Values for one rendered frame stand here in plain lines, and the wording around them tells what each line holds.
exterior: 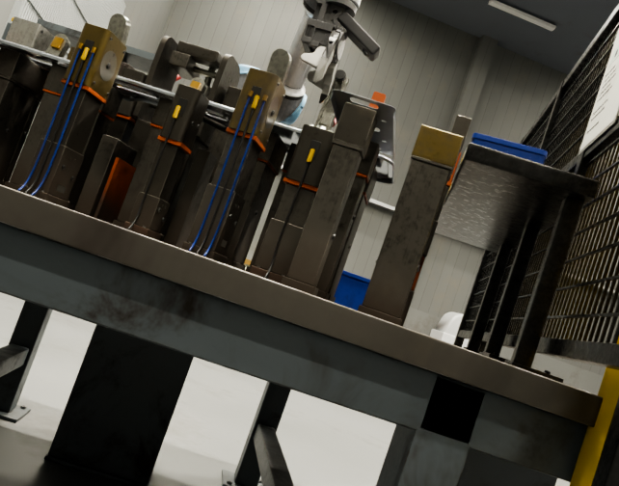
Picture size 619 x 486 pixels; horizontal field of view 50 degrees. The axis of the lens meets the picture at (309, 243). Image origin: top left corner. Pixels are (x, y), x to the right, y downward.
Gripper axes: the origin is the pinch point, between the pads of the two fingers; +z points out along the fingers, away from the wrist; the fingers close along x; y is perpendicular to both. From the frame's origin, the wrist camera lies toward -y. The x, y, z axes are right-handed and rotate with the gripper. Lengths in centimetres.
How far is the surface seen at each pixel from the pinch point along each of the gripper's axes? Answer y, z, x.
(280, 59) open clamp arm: 5.7, 1.6, 18.1
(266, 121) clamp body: 3.0, 14.7, 22.5
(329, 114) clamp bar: -0.4, -0.2, -14.7
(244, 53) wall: 364, -334, -978
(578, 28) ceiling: -176, -523, -953
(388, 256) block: -24.9, 30.5, 16.7
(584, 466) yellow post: -57, 51, 47
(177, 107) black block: 20.1, 16.8, 21.1
